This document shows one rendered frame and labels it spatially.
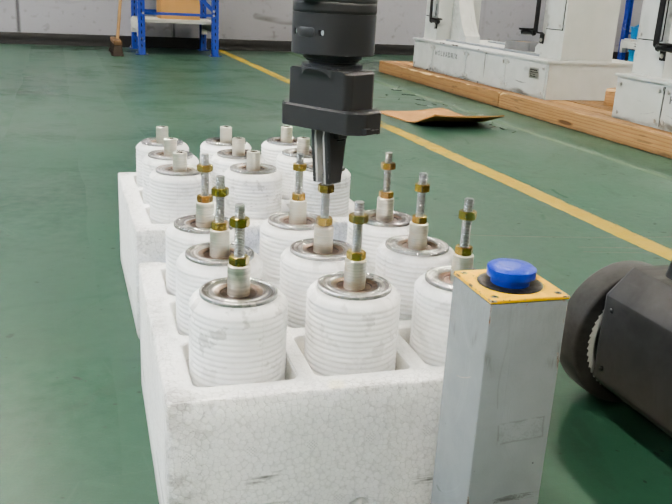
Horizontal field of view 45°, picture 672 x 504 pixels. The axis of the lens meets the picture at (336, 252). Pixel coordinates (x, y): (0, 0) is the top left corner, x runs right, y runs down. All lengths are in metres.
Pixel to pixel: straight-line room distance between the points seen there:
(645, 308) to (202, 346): 0.56
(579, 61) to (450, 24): 1.41
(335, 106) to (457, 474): 0.38
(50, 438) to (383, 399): 0.45
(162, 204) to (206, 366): 0.54
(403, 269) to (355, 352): 0.16
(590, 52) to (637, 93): 0.72
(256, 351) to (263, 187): 0.56
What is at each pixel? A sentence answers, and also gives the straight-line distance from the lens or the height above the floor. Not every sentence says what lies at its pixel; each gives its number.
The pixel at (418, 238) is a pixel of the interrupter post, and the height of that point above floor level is 0.26.
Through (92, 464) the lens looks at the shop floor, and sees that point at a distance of 1.00.
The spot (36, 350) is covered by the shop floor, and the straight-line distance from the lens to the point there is 1.29.
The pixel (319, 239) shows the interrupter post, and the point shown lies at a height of 0.27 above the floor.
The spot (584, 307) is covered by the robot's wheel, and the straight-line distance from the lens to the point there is 1.13.
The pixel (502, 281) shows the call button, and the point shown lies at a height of 0.32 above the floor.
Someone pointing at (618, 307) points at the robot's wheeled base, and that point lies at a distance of 1.09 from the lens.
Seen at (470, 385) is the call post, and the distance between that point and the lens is 0.68.
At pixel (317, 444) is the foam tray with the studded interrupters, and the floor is 0.12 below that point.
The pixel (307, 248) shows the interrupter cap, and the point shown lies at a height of 0.25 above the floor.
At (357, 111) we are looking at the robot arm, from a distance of 0.85.
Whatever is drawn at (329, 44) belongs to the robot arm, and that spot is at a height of 0.48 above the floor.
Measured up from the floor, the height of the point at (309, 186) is 0.23.
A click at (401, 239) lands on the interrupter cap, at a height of 0.25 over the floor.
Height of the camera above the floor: 0.54
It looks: 18 degrees down
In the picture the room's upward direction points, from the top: 3 degrees clockwise
